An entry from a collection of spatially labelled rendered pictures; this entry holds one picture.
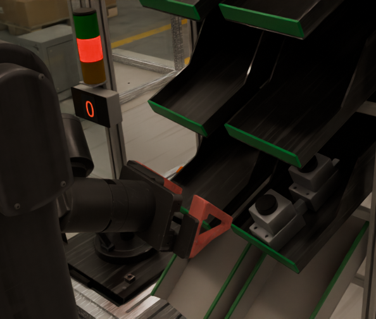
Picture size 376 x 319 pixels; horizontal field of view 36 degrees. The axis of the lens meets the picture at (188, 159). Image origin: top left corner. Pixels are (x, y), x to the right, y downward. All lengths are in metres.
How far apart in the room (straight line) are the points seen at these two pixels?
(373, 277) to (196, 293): 0.30
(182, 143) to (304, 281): 1.03
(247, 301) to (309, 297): 0.10
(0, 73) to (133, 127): 1.78
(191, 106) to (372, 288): 0.38
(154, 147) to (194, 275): 0.90
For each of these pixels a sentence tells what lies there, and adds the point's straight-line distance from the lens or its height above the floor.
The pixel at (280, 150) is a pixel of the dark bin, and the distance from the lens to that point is 0.72.
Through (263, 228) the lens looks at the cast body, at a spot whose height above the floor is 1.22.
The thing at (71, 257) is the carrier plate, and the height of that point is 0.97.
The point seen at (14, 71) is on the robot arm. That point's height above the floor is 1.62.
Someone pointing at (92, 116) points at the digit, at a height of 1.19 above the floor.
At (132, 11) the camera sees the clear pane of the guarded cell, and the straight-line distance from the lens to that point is 2.58.
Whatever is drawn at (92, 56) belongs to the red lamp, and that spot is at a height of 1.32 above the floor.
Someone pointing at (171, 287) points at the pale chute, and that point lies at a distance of 1.07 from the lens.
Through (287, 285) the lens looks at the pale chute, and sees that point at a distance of 0.96.
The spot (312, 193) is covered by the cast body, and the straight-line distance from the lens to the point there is 0.84.
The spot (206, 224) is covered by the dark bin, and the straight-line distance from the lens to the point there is 0.87.
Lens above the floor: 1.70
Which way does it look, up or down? 28 degrees down
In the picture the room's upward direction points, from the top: 5 degrees counter-clockwise
